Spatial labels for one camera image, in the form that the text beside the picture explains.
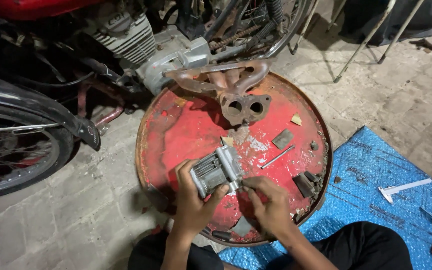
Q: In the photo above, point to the person's right hand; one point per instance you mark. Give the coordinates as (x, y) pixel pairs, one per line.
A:
(272, 210)

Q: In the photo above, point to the grey gasket scrap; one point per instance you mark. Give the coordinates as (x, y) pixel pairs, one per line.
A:
(241, 227)

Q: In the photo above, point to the grey flat metal piece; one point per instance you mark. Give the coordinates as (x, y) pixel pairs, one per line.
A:
(282, 139)

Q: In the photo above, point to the dark cloth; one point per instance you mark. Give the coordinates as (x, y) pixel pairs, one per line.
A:
(407, 18)

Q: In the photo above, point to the red rusty drum lid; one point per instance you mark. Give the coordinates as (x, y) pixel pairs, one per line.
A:
(186, 127)

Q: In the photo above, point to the motorcycle wheel with black fender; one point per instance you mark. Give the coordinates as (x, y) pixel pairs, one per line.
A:
(17, 142)

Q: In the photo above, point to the grey aluminium engine part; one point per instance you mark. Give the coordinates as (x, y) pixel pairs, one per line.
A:
(216, 170)

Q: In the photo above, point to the dark metal blocks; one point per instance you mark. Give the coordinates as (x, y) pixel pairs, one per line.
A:
(306, 183)

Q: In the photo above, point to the small dark metal chunk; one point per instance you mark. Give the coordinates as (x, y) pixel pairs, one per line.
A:
(314, 146)

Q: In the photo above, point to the white plastic caliper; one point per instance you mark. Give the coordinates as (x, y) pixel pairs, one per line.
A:
(403, 187)

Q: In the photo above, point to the person's black trousers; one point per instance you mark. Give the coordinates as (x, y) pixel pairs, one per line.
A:
(358, 247)

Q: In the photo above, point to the white metal stand legs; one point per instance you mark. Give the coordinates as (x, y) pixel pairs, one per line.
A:
(366, 39)

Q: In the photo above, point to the person's left hand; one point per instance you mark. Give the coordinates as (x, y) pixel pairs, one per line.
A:
(191, 210)

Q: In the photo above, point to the rusty exhaust manifold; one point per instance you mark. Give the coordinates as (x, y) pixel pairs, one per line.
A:
(238, 84)

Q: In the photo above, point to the red motorcycle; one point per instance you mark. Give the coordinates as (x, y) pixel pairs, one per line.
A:
(133, 41)

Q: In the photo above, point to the dark rag scrap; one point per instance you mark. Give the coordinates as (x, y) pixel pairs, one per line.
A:
(428, 45)

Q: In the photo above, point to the thin metal rod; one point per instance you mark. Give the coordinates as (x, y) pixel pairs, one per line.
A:
(278, 157)

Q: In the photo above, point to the tan paper scrap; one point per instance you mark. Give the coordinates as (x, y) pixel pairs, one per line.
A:
(228, 141)
(296, 120)

